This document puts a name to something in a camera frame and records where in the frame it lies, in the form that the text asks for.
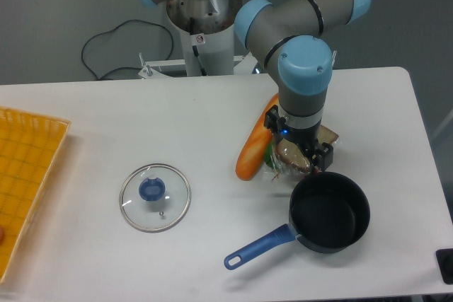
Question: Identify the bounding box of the green lettuce leaf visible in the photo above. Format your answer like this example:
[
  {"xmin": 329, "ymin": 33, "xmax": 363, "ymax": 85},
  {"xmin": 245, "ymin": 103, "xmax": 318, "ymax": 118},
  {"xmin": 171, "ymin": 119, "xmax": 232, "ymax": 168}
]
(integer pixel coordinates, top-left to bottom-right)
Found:
[{"xmin": 263, "ymin": 143, "xmax": 275, "ymax": 169}]

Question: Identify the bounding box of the brown toast slice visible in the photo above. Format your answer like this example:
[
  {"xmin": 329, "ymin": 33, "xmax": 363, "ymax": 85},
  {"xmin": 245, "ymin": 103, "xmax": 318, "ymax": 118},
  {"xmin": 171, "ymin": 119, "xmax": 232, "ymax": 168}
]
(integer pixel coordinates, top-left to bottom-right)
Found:
[{"xmin": 273, "ymin": 125, "xmax": 339, "ymax": 175}]

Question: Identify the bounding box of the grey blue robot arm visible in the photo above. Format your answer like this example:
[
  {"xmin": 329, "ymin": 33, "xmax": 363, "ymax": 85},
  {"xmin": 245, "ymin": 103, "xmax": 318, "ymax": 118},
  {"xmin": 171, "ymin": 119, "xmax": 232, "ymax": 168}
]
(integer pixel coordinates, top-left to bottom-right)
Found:
[{"xmin": 140, "ymin": 0, "xmax": 372, "ymax": 170}]

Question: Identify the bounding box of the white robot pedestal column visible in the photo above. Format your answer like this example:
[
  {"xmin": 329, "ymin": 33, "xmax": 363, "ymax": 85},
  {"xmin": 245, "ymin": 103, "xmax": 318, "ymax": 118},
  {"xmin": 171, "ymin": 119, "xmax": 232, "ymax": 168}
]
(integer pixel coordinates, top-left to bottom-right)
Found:
[{"xmin": 166, "ymin": 0, "xmax": 243, "ymax": 76}]

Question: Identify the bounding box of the blue handled black saucepan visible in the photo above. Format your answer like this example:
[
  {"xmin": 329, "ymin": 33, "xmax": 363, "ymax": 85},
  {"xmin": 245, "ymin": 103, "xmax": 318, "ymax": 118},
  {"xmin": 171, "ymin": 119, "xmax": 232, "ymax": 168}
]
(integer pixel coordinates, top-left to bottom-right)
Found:
[{"xmin": 224, "ymin": 172, "xmax": 371, "ymax": 270}]

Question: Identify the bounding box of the black cable on floor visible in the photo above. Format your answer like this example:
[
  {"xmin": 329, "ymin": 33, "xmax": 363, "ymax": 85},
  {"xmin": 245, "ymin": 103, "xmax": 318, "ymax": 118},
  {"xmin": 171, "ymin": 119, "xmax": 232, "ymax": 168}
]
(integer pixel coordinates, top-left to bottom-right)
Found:
[{"xmin": 81, "ymin": 19, "xmax": 175, "ymax": 81}]

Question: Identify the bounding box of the orange baguette bread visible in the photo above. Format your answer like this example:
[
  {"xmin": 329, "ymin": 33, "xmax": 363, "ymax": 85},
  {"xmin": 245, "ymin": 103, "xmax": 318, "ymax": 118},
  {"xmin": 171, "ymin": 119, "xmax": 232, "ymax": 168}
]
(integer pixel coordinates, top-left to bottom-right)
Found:
[{"xmin": 235, "ymin": 94, "xmax": 278, "ymax": 181}]

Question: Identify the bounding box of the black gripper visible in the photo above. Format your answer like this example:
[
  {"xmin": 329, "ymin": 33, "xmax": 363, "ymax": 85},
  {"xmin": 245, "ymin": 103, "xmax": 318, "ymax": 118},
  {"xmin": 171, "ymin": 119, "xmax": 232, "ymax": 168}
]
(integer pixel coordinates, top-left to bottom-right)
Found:
[{"xmin": 264, "ymin": 105, "xmax": 333, "ymax": 172}]

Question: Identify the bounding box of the glass lid blue knob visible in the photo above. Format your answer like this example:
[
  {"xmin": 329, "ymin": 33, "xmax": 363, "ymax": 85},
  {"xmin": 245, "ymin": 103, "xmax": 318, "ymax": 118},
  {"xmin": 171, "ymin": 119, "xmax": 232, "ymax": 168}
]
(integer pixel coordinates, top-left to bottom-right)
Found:
[{"xmin": 119, "ymin": 163, "xmax": 191, "ymax": 233}]

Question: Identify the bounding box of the white metal base bracket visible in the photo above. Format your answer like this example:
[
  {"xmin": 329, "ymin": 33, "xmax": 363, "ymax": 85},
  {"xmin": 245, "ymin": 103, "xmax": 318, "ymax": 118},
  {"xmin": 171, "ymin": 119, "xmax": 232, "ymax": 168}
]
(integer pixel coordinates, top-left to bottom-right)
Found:
[{"xmin": 137, "ymin": 53, "xmax": 263, "ymax": 79}]

